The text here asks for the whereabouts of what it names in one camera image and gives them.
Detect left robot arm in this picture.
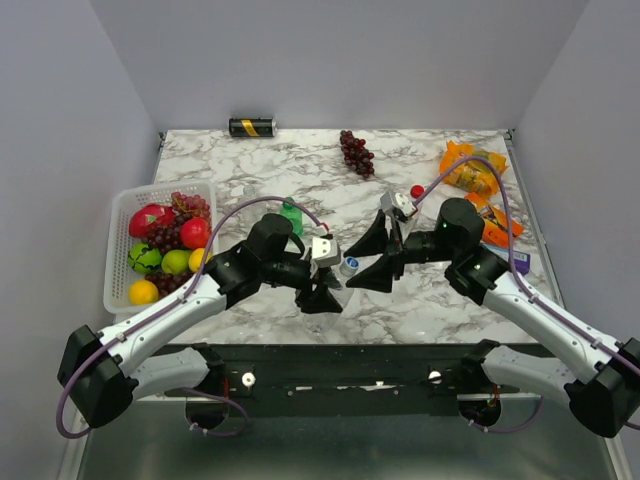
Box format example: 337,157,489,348
56,214,342,438

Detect basket grapes upper bunch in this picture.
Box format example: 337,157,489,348
141,192,211,255

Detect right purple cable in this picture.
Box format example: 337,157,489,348
412,155,640,431

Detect purple small box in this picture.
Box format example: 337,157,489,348
484,243,531,275

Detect green watermelon toy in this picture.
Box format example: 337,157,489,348
128,243,162,274

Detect green pear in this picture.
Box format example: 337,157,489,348
161,249,191,275

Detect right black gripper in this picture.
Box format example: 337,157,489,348
343,207,458,293

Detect white plastic basket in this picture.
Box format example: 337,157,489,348
103,179,217,315

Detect clear bottle blue cap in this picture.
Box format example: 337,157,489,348
304,257,359,335

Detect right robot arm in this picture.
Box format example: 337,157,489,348
347,198,639,438

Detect red apple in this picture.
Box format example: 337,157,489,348
180,217,211,250

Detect black gold battery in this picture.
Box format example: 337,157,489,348
228,118,277,138

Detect basket grapes lower bunch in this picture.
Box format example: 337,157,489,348
145,270,194,299

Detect green plastic bottle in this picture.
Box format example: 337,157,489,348
279,197,304,237

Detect orange razor package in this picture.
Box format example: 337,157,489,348
465,193,508,248

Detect clear bottle red cap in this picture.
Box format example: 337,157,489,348
409,184,425,221

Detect basket grapes bunch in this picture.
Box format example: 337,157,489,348
145,270,194,299
141,192,211,255

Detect dark grapes on table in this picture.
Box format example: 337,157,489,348
339,130,375,179

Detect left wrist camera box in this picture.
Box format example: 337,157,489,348
311,236,342,268

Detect orange fruit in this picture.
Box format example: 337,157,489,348
128,280,159,305

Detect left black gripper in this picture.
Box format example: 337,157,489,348
261,256,344,315

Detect orange snack bag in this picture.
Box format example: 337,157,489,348
440,141,508,199

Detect yellow lemon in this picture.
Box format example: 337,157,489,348
188,248,213,273

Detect black mounting rail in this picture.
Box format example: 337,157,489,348
195,340,499,418

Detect red dragon fruit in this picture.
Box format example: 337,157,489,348
128,204,175,238

